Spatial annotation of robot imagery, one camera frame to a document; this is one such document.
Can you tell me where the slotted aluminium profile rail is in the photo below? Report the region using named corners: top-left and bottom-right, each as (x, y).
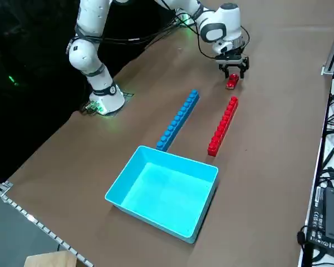
top-left (0, 176), bottom-right (95, 267)

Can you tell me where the cyan plastic bin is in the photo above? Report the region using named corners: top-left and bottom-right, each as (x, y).
top-left (104, 145), bottom-right (220, 245)

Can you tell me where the black cable with plug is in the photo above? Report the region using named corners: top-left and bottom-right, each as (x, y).
top-left (296, 224), bottom-right (323, 267)

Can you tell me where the red toy car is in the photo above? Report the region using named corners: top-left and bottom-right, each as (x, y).
top-left (225, 73), bottom-right (240, 90)

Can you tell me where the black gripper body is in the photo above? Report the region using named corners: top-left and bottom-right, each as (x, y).
top-left (215, 51), bottom-right (250, 71)

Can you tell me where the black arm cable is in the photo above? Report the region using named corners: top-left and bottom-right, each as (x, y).
top-left (75, 16), bottom-right (201, 45)
top-left (193, 16), bottom-right (251, 61)

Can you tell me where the blue building block row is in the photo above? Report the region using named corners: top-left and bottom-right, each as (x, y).
top-left (155, 88), bottom-right (200, 152)

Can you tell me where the light wooden box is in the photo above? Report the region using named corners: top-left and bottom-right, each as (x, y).
top-left (23, 250), bottom-right (77, 267)

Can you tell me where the red building block row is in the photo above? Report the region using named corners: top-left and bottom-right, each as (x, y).
top-left (207, 96), bottom-right (239, 157)

